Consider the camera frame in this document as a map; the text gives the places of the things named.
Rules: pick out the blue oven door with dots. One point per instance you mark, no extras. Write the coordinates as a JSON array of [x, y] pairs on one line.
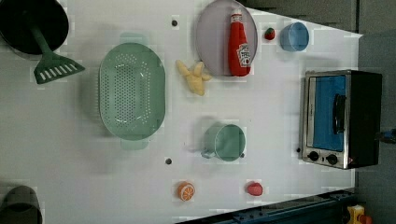
[[325, 125]]

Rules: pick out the black toaster oven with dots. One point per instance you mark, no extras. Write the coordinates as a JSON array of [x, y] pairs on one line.
[[362, 116]]

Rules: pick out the green mug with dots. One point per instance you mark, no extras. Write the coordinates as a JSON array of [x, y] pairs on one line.
[[224, 141]]

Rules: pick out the green perforated colander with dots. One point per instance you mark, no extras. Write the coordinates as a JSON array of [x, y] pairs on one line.
[[132, 91]]

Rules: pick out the red ketchup bottle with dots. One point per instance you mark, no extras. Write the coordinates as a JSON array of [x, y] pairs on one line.
[[239, 59]]

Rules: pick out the orange slice toy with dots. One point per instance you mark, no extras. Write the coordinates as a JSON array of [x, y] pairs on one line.
[[185, 191]]

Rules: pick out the pale purple plate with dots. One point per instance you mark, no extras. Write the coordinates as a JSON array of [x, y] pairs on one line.
[[212, 32]]

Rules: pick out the large red strawberry toy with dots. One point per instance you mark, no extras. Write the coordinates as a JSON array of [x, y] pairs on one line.
[[255, 189]]

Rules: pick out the small red strawberry toy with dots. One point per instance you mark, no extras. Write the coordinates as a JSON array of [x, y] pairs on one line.
[[270, 34]]

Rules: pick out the blue cup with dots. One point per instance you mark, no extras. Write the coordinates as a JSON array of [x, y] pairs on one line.
[[294, 37]]

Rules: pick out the green slotted spatula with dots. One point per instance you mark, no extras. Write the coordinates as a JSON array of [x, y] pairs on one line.
[[51, 65]]

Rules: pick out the black pot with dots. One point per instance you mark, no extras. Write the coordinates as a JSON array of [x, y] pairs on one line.
[[19, 17]]

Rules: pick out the yellow red toy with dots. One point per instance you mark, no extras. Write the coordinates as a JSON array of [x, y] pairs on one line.
[[358, 216]]

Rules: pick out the dark grey cup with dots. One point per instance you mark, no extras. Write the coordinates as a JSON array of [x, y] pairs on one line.
[[21, 206]]

